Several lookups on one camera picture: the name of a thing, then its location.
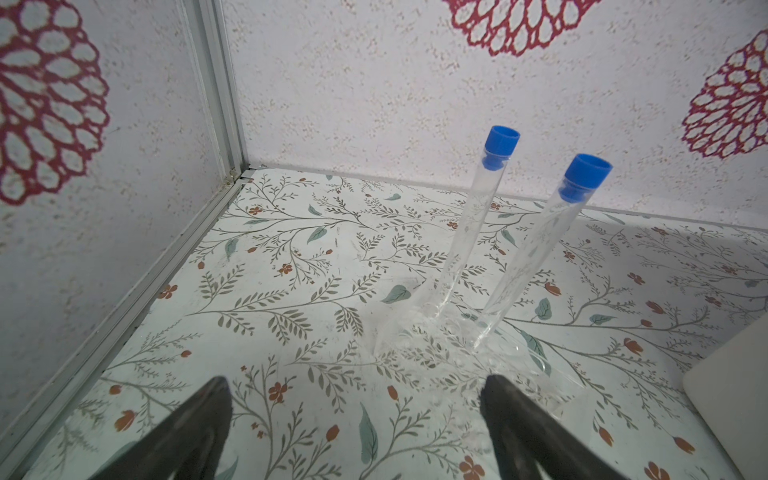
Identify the white plastic bin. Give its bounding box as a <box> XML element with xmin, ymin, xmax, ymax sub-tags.
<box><xmin>683</xmin><ymin>316</ymin><xmax>767</xmax><ymax>479</ymax></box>

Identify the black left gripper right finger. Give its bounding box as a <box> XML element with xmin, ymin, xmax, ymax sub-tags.
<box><xmin>479</xmin><ymin>374</ymin><xmax>623</xmax><ymax>479</ymax></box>

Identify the clear plastic test tube rack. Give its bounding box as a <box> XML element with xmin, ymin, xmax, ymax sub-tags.
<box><xmin>366</xmin><ymin>279</ymin><xmax>591</xmax><ymax>453</ymax></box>

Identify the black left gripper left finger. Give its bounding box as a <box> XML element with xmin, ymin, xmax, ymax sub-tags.
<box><xmin>92</xmin><ymin>376</ymin><xmax>233</xmax><ymax>479</ymax></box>

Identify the thin blue capped test tube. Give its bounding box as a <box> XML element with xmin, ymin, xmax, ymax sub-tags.
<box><xmin>423</xmin><ymin>125</ymin><xmax>520</xmax><ymax>318</ymax></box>

